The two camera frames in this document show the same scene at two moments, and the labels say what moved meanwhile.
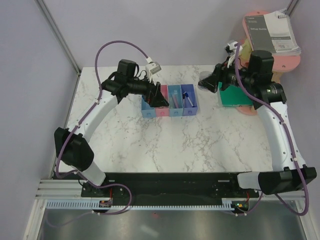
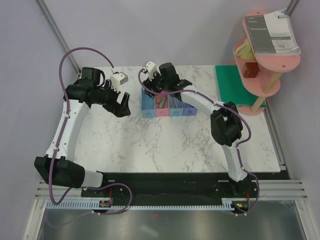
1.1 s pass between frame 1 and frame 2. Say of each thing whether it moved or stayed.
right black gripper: moved
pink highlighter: stayed
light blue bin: stayed
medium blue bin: stayed
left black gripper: moved
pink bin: stayed
